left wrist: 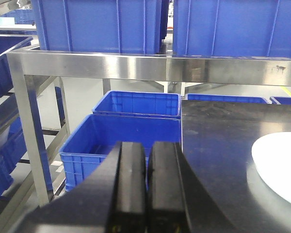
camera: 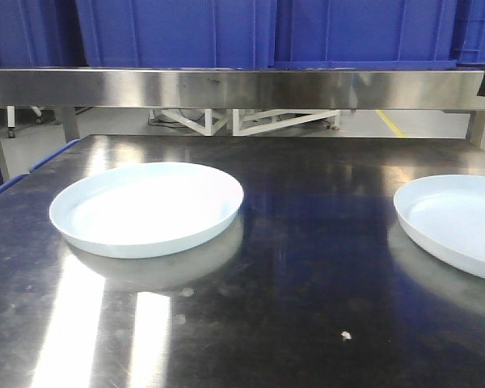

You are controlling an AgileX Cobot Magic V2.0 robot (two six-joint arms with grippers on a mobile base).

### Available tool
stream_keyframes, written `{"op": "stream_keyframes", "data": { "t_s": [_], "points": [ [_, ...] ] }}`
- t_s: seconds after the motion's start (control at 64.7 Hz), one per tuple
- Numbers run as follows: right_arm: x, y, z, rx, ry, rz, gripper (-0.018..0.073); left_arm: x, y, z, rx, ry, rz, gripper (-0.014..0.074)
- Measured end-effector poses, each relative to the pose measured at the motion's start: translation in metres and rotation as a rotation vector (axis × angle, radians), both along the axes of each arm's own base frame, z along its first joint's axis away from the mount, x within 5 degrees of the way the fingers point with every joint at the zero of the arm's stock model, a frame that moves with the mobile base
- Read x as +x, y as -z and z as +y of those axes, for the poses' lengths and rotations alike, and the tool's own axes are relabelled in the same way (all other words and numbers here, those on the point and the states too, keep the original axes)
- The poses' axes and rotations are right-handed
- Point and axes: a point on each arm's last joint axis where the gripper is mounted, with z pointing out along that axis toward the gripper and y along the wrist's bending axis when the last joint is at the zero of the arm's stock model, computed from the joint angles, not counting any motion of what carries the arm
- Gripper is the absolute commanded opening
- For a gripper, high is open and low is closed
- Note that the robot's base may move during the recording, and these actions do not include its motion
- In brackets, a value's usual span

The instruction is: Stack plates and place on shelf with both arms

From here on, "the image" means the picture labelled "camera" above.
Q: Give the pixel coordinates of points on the right blue plastic crate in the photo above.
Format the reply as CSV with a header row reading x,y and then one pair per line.
x,y
372,35

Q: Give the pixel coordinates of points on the pale blue plate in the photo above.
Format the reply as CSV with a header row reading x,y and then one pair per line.
x,y
445,215
147,209

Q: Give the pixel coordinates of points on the small white crumb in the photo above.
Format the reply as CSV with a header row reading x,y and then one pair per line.
x,y
346,335

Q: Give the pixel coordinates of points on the far right blue crate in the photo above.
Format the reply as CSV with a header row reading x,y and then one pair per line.
x,y
468,47

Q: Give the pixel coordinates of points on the middle blue plastic crate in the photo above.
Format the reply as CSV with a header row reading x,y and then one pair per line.
x,y
178,34

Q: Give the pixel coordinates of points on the stainless steel shelf rail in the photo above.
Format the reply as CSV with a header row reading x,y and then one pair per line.
x,y
318,89

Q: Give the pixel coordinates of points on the left blue plastic crate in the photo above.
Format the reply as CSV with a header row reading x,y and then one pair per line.
x,y
37,34

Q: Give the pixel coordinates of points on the blue plastic crate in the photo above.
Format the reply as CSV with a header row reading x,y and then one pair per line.
x,y
178,34
37,34
372,35

